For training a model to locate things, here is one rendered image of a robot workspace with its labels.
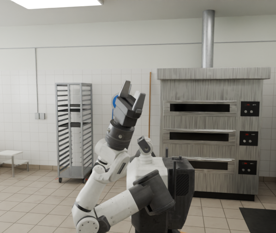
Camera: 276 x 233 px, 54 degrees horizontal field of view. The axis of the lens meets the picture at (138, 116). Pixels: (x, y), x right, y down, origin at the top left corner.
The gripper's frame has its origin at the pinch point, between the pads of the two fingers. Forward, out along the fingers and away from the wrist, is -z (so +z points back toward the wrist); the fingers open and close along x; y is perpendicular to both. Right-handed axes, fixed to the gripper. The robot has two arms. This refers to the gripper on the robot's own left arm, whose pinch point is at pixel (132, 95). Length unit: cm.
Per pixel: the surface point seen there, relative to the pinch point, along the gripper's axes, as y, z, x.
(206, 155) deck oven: 271, 141, 169
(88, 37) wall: 149, 53, 449
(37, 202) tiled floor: 58, 281, 251
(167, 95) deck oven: 216, 78, 239
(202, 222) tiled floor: 223, 192, 93
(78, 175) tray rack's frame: 136, 274, 299
